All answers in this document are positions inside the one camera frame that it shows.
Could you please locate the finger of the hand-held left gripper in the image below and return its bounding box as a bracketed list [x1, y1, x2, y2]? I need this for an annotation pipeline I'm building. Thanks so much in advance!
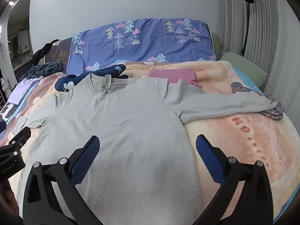
[8, 127, 31, 151]

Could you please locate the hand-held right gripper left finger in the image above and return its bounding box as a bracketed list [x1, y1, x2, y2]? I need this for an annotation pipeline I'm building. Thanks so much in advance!
[23, 135, 104, 225]

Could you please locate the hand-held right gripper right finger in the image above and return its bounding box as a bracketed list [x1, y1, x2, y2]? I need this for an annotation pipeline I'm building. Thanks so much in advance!
[194, 134, 273, 225]

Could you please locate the grey t-shirt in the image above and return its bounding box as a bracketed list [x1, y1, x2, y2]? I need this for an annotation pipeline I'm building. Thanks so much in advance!
[14, 73, 276, 225]

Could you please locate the peach plush blanket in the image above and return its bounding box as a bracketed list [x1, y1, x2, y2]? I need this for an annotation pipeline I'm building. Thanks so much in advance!
[0, 60, 300, 225]

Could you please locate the folded lilac cloth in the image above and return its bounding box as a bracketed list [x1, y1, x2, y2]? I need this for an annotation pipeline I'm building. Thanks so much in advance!
[7, 78, 41, 105]

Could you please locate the white lucky cat figurine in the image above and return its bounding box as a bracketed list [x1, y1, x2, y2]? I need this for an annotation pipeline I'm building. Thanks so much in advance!
[0, 76, 10, 94]

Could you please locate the dark teal fluffy blanket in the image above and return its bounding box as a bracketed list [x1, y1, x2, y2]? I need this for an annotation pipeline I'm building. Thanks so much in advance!
[19, 61, 63, 80]

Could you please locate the floral patterned garment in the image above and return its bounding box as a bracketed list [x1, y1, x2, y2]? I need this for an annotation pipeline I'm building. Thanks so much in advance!
[231, 82, 284, 121]

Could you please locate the navy star print garment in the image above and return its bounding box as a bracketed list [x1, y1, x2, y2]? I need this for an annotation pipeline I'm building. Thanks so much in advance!
[55, 64, 129, 92]

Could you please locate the pink garment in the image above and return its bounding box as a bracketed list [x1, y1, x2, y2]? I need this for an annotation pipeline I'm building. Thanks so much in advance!
[148, 68, 202, 89]

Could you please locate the black garment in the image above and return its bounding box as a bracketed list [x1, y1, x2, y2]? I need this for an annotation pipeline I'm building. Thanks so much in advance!
[31, 40, 60, 61]

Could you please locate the dark golden tree print pillow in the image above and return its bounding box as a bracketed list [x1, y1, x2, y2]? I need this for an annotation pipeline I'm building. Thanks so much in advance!
[44, 37, 73, 65]

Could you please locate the green pillow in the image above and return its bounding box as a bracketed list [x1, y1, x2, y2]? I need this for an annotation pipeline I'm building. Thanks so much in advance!
[219, 52, 268, 87]

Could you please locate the blue tree-print pillow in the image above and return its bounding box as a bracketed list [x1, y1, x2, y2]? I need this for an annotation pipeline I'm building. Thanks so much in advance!
[66, 18, 217, 75]

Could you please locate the white pleated curtain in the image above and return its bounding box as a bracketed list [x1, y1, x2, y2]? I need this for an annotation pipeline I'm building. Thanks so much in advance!
[216, 0, 300, 113]

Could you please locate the white arched door frame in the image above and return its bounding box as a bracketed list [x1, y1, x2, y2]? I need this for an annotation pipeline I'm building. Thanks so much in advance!
[0, 0, 32, 75]

